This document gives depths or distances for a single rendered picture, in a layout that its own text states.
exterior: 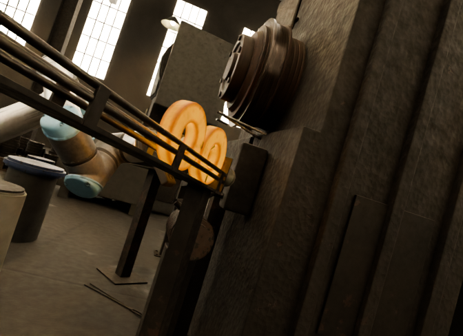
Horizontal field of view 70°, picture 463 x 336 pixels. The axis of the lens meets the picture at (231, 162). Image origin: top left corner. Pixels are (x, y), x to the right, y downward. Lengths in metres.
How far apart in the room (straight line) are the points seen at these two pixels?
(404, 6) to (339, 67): 0.30
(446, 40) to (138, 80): 10.80
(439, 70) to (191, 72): 3.20
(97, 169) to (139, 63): 10.90
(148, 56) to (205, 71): 7.78
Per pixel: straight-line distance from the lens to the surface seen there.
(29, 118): 1.43
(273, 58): 1.26
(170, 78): 4.02
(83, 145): 0.88
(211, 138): 0.83
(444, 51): 1.27
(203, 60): 4.16
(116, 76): 11.69
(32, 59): 0.42
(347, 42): 1.10
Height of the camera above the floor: 0.65
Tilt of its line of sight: 3 degrees up
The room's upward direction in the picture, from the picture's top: 17 degrees clockwise
